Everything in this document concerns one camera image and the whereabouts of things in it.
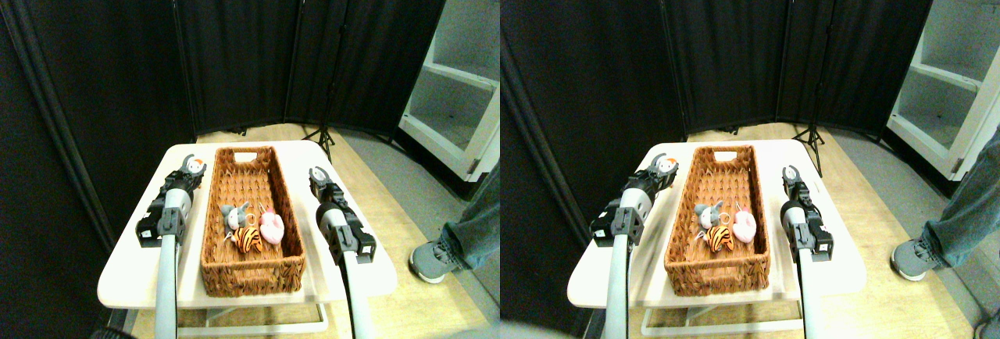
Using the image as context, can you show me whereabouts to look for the brown wicker basket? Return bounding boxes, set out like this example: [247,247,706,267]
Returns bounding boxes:
[200,146,307,298]
[664,145,771,297]

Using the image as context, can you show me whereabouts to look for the grey plush toy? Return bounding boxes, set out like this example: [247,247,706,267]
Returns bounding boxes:
[694,201,731,234]
[219,202,255,234]

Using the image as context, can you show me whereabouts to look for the black curtain stand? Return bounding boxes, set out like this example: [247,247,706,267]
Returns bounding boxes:
[791,25,832,178]
[302,25,347,165]

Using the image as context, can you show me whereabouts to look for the white shelf unit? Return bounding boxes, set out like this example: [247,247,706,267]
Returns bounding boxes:
[885,0,1000,182]
[397,0,500,184]

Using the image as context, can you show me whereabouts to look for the low white table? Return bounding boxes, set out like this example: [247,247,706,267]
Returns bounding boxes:
[567,141,867,337]
[97,141,398,337]

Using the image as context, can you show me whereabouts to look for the person's legs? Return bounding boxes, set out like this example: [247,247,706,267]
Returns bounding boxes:
[409,163,500,284]
[891,132,1000,282]

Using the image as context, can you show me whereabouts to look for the orange black striped toy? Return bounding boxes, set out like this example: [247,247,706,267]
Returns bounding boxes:
[699,226,737,254]
[227,226,264,254]

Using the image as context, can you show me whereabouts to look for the pink plush toy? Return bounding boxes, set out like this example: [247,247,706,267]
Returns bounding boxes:
[259,208,285,245]
[732,208,757,244]

